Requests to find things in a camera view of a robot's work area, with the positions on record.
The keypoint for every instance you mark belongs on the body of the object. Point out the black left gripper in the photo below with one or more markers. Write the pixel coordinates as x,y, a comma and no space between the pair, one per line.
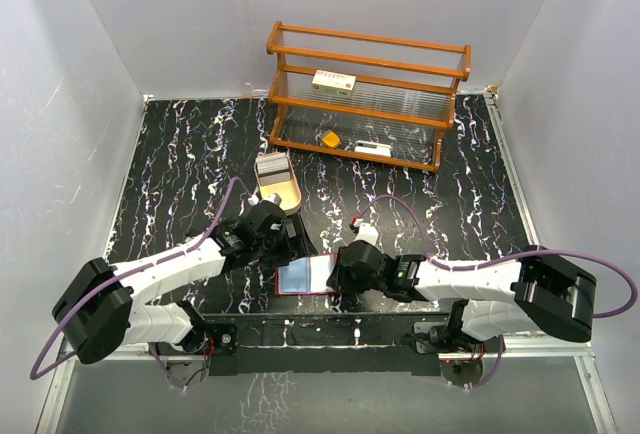
293,247

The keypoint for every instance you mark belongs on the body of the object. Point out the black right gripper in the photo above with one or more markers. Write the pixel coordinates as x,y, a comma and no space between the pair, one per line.
340,280

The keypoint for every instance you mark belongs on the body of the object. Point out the red card holder wallet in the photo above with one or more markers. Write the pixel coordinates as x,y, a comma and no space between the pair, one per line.
306,276

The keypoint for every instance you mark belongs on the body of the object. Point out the beige oval card tray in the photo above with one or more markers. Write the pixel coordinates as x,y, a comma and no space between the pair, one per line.
286,185

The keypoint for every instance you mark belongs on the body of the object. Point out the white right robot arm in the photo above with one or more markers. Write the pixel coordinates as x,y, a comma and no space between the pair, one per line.
539,291

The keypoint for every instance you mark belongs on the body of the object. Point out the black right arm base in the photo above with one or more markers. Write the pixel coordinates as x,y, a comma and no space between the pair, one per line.
460,355

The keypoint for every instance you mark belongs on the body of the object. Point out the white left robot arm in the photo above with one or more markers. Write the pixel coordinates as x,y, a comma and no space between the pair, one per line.
107,305

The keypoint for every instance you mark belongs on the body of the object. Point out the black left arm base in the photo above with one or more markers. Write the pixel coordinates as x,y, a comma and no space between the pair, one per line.
196,336

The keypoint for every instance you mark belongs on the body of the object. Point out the beige grey stapler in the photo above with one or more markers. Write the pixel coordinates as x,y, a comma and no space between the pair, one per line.
195,239

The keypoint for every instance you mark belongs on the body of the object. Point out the white stapler on shelf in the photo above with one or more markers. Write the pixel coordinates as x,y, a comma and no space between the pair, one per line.
373,148

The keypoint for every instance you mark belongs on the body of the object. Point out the orange yellow small block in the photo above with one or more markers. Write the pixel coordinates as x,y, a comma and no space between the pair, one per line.
330,139

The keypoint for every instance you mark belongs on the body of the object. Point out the orange wooden shelf rack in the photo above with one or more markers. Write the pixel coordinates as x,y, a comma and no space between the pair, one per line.
404,96

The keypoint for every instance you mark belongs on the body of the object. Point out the white red medicine box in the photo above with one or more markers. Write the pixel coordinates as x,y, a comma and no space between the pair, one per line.
333,83

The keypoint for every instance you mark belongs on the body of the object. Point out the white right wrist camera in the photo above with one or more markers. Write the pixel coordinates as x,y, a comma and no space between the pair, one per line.
364,231

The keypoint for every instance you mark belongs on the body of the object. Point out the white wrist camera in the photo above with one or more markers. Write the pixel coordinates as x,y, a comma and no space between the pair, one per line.
273,198
364,231

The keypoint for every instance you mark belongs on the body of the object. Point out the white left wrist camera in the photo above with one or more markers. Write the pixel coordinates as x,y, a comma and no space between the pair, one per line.
273,198

